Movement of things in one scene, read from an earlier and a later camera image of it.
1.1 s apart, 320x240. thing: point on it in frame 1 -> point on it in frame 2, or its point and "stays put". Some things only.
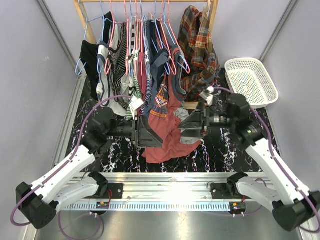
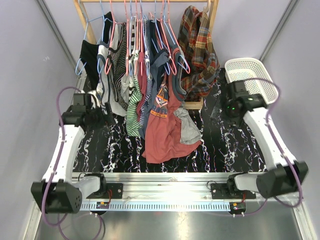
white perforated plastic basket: x=249 y=77 stays put
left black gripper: x=143 y=136 -> x=105 y=120
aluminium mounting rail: x=168 y=185 stays put
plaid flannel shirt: x=195 y=44 stays put
